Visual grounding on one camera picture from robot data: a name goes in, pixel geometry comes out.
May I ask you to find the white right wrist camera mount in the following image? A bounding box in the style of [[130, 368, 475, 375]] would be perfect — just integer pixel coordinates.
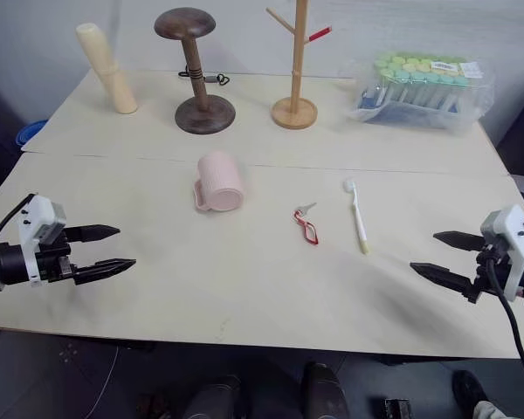
[[479, 203, 524, 303]]

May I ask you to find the dark rounded shape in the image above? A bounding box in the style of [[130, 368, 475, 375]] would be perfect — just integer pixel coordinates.
[[183, 374, 246, 419], [301, 361, 351, 419]]

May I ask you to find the pink ribbed plastic cup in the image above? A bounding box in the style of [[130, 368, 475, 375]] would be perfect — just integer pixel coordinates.
[[193, 149, 247, 214]]

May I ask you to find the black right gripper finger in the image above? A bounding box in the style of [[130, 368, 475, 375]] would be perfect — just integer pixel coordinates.
[[432, 230, 486, 253], [409, 261, 476, 301]]

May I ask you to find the black cord with ring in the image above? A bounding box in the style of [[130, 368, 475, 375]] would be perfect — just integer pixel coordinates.
[[176, 64, 231, 86]]

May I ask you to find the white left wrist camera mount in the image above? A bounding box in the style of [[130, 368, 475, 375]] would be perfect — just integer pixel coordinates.
[[16, 193, 67, 288]]

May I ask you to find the cream bamboo-shaped cylinder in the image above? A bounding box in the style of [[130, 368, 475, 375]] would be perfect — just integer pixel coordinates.
[[74, 22, 139, 116]]

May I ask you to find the light wooden branch rack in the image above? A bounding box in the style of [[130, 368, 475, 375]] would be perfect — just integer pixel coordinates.
[[265, 0, 334, 129]]

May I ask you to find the white toothbrush with yellow handle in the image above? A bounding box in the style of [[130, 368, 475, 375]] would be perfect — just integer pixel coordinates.
[[342, 179, 370, 256]]

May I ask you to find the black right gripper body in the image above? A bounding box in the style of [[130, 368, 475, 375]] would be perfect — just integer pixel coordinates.
[[465, 243, 514, 305]]

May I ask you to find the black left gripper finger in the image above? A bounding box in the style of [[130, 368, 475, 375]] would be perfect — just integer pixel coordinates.
[[65, 223, 121, 244], [72, 258, 138, 286]]

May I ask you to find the blue round bowl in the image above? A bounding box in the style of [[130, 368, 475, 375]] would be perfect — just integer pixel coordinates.
[[15, 119, 49, 150]]

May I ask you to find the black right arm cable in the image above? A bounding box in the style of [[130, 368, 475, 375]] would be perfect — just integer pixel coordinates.
[[483, 255, 524, 388]]

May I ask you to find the clear bag of capped tubes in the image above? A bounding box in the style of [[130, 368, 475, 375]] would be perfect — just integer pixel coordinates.
[[341, 51, 495, 137]]

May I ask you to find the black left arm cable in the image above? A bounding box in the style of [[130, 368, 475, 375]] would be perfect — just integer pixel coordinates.
[[0, 193, 32, 244]]

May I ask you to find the red tag on rack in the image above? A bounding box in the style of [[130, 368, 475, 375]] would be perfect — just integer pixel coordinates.
[[307, 25, 334, 44]]

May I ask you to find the black shoe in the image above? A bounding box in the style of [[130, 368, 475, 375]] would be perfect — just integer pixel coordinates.
[[451, 369, 491, 412]]

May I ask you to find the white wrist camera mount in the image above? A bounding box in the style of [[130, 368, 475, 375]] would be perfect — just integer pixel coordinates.
[[16, 193, 67, 288], [479, 203, 524, 303]]

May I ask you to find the small black box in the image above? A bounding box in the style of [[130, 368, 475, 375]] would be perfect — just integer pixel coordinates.
[[383, 397, 415, 419]]

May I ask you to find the dark wooden hat stand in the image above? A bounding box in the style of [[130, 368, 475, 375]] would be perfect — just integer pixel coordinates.
[[153, 7, 238, 134]]

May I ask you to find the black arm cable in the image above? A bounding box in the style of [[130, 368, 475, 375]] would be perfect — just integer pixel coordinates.
[[483, 255, 524, 388], [0, 193, 32, 244]]

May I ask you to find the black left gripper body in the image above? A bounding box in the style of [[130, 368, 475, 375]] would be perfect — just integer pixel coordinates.
[[31, 230, 79, 285]]

